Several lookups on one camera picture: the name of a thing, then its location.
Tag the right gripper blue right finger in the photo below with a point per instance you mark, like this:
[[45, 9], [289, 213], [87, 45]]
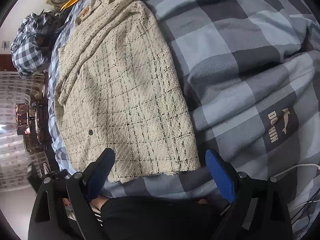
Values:
[[256, 209]]

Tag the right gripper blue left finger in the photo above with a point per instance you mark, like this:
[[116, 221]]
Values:
[[62, 210]]

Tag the cream plaid tweed shirt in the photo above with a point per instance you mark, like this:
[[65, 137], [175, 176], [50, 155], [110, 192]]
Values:
[[118, 89]]

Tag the dark wooden desk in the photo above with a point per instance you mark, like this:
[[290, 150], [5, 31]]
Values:
[[39, 138]]

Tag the computer monitor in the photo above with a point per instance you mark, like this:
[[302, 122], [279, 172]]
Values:
[[22, 118]]

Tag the patterned curtain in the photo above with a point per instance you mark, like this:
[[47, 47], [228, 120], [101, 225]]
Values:
[[14, 157]]

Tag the bundled blue checkered quilt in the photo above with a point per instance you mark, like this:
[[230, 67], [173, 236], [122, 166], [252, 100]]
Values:
[[31, 49]]

